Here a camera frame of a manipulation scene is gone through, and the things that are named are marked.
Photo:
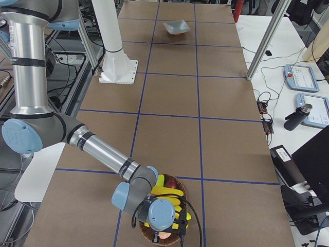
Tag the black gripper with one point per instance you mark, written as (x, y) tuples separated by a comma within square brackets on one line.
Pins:
[(156, 237)]

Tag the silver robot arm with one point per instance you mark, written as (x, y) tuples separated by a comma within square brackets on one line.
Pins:
[(33, 125)]

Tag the brown wicker basket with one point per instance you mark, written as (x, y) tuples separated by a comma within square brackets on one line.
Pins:
[(147, 231)]

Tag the grey square plate orange rim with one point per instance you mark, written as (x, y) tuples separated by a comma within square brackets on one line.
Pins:
[(176, 28)]

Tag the yellow banana lower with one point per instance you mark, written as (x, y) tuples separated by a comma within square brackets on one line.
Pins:
[(175, 225)]

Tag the yellow banana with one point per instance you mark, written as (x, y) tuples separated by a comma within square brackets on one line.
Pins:
[(173, 200), (164, 190), (175, 225)]

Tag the yellow banana middle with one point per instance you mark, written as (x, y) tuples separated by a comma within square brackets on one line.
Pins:
[(173, 200)]

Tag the pink peach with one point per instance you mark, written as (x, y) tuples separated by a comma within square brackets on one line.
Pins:
[(164, 235)]

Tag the yellow banana upper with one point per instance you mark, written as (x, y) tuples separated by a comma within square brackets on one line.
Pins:
[(164, 190)]

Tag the red apple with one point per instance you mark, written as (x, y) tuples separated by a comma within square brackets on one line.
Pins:
[(171, 183)]

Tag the green pear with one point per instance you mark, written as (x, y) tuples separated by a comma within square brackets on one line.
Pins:
[(161, 180)]

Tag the black computer box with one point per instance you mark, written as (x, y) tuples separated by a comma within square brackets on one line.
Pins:
[(286, 166)]

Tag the orange circuit board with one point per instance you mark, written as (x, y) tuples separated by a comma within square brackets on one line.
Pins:
[(266, 118)]

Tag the black monitor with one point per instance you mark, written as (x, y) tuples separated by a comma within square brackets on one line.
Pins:
[(312, 161)]

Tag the white curved panel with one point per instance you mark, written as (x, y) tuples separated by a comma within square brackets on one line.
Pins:
[(37, 176)]

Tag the blue teach pendant near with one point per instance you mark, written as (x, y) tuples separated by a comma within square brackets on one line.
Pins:
[(318, 117)]

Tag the blue teach pendant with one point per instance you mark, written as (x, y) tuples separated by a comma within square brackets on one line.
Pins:
[(318, 117), (301, 78)]

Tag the blue teach pendant far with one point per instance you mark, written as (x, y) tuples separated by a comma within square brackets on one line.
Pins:
[(301, 78)]

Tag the black small box on table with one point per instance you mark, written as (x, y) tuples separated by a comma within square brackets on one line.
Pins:
[(268, 53)]

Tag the red cylinder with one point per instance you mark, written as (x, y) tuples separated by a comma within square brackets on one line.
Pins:
[(237, 10)]

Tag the white camera mast pedestal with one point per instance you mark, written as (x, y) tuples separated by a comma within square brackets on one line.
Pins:
[(117, 68)]

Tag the aluminium frame post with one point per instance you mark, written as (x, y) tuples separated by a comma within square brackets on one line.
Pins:
[(267, 37)]

